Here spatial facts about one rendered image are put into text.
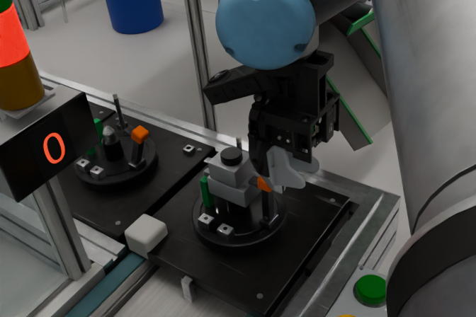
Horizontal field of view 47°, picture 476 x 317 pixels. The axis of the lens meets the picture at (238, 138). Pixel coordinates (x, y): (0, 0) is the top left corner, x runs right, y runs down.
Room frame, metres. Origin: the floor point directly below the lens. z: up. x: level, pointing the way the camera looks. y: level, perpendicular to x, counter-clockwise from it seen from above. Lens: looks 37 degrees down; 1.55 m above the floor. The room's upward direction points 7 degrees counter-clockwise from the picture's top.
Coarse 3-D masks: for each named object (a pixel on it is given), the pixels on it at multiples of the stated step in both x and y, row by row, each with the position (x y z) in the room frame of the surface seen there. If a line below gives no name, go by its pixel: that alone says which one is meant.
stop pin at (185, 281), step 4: (184, 280) 0.48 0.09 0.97; (188, 280) 0.47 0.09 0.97; (192, 280) 0.47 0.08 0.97; (184, 284) 0.47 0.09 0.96; (188, 284) 0.47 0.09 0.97; (192, 284) 0.47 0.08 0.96; (184, 288) 0.47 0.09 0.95; (188, 288) 0.47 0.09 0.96; (192, 288) 0.47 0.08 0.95; (184, 292) 0.47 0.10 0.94; (188, 292) 0.47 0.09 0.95; (192, 292) 0.47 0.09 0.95; (188, 296) 0.47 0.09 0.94; (192, 296) 0.47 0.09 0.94; (196, 296) 0.47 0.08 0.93; (188, 300) 0.47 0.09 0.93; (192, 300) 0.47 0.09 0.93
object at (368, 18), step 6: (372, 12) 0.71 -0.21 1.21; (330, 18) 0.71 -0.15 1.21; (336, 18) 0.70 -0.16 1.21; (342, 18) 0.70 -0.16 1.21; (348, 18) 0.72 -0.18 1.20; (354, 18) 0.72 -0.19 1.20; (360, 18) 0.70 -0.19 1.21; (366, 18) 0.71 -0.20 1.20; (372, 18) 0.72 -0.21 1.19; (336, 24) 0.70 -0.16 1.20; (342, 24) 0.69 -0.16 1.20; (348, 24) 0.69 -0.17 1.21; (354, 24) 0.68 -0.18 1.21; (360, 24) 0.70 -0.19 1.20; (366, 24) 0.72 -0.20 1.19; (342, 30) 0.69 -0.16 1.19; (348, 30) 0.69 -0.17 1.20; (354, 30) 0.70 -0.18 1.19
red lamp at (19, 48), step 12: (12, 12) 0.50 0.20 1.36; (0, 24) 0.48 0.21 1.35; (12, 24) 0.49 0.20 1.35; (0, 36) 0.48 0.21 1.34; (12, 36) 0.49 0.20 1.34; (24, 36) 0.50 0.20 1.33; (0, 48) 0.48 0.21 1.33; (12, 48) 0.48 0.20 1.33; (24, 48) 0.49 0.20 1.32; (0, 60) 0.48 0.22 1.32; (12, 60) 0.48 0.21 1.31
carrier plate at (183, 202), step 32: (192, 192) 0.64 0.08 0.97; (288, 192) 0.62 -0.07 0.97; (320, 192) 0.61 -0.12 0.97; (192, 224) 0.57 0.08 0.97; (288, 224) 0.55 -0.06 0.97; (320, 224) 0.54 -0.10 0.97; (160, 256) 0.52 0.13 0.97; (192, 256) 0.51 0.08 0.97; (224, 256) 0.51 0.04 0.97; (256, 256) 0.50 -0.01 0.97; (288, 256) 0.49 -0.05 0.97; (224, 288) 0.45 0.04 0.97; (256, 288) 0.45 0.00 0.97; (288, 288) 0.45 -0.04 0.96
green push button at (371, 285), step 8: (360, 280) 0.44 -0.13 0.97; (368, 280) 0.44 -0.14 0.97; (376, 280) 0.44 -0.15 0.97; (384, 280) 0.43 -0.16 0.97; (360, 288) 0.43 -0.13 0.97; (368, 288) 0.43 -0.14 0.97; (376, 288) 0.42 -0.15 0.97; (384, 288) 0.42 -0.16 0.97; (360, 296) 0.42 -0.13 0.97; (368, 296) 0.41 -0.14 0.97; (376, 296) 0.41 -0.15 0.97; (384, 296) 0.41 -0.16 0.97
